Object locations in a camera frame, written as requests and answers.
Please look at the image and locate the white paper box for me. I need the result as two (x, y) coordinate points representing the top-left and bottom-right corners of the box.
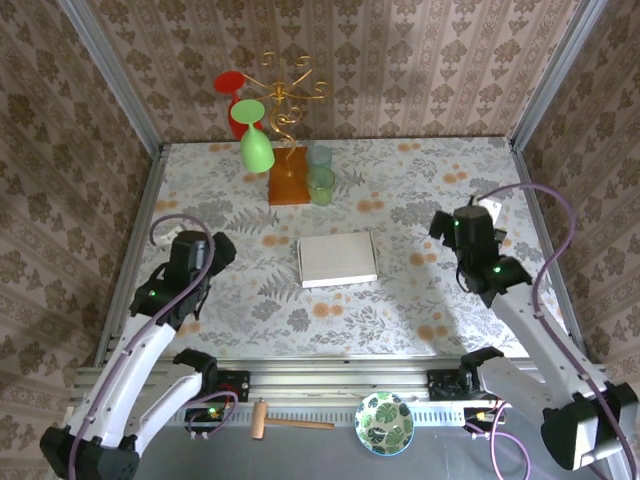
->
(297, 230), (380, 290)

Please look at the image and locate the green plastic wine glass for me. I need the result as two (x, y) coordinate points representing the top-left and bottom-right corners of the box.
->
(230, 98), (276, 175)

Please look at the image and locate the floral tablecloth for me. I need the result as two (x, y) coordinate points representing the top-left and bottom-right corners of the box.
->
(117, 137), (576, 359)

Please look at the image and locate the green glass tumbler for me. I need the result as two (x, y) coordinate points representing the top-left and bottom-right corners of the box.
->
(306, 167), (337, 207)

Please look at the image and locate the small black control board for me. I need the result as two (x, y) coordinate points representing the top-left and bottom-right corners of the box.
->
(185, 407), (226, 434)
(463, 407), (506, 434)

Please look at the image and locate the blue glass tumbler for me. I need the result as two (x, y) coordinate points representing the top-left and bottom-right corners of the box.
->
(305, 144), (334, 174)

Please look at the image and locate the wooden mallet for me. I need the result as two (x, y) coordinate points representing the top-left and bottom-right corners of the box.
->
(250, 398), (335, 441)

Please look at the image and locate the red plastic wine glass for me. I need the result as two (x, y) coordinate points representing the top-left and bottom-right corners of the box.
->
(213, 70), (251, 141)

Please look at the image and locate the leaf patterned bowl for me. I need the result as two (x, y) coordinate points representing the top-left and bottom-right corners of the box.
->
(354, 391), (416, 456)

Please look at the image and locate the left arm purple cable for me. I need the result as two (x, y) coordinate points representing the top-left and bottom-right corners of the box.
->
(67, 214), (240, 480)

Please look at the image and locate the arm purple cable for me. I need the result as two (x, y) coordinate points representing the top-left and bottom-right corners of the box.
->
(67, 214), (240, 480)
(469, 183), (636, 480)

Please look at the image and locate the aluminium side rail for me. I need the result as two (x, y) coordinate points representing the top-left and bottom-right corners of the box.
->
(94, 144), (169, 366)
(509, 139), (589, 361)

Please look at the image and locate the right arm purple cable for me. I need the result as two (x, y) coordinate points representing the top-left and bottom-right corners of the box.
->
(469, 183), (636, 480)

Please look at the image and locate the gold wire rack wooden base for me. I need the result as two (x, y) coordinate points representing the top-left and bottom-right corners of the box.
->
(244, 49), (332, 205)

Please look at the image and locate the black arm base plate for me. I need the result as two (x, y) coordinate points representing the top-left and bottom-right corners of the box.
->
(199, 368), (251, 403)
(426, 367), (481, 401)

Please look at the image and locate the aluminium frame post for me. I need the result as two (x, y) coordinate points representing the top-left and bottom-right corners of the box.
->
(509, 0), (604, 151)
(57, 0), (166, 156)

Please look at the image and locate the grey slotted cable duct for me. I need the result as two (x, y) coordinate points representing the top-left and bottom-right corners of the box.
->
(164, 405), (466, 427)

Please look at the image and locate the aluminium cross rail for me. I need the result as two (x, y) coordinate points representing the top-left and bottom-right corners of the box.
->
(69, 363), (614, 404)

